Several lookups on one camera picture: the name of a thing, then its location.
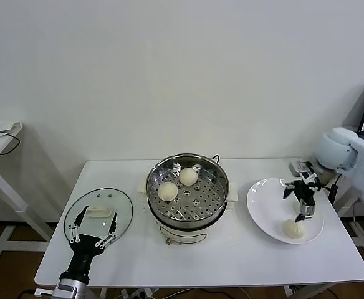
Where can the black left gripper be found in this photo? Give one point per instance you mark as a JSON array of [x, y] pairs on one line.
[[85, 252]]

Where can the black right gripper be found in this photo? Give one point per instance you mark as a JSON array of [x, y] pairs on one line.
[[305, 191]]

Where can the white steamed baozi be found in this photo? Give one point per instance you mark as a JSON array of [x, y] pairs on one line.
[[188, 176], [294, 231], [168, 191]]

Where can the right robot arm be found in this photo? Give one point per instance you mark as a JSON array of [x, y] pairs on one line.
[[334, 152]]

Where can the perforated steel steamer basket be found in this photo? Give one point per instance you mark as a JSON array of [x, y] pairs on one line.
[[197, 202]]

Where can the white round plate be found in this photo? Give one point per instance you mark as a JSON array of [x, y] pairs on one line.
[[263, 218]]

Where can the white power strip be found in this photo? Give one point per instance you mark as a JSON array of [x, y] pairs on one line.
[[138, 293]]

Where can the white electric cooking pot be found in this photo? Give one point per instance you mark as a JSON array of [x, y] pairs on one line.
[[182, 235]]

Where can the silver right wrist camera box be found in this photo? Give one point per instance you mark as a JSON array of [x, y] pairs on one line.
[[298, 167]]

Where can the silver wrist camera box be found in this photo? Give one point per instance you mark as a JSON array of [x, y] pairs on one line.
[[66, 288], [298, 167]]

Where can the black cylindrical post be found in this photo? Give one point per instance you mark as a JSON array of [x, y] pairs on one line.
[[333, 194]]

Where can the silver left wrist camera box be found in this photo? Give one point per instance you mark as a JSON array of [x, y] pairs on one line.
[[66, 288]]

